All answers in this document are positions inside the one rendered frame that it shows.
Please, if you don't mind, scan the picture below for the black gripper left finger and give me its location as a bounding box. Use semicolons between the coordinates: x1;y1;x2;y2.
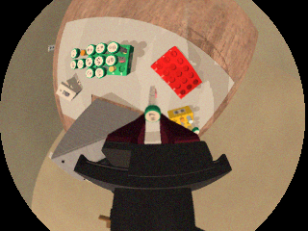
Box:
105;114;146;143

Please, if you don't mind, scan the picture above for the yellow test tube rack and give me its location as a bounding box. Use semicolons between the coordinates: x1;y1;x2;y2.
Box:
167;106;193;126

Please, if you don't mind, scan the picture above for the green test tube rack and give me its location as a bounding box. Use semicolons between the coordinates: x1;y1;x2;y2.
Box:
93;44;134;76

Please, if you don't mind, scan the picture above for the red test tube rack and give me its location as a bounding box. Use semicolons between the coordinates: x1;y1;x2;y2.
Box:
151;46;202;98

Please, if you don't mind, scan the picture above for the beige bench mat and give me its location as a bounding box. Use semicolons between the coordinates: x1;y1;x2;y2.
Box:
57;17;234;130

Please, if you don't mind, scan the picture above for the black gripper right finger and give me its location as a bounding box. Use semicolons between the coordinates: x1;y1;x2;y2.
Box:
160;113;200;143

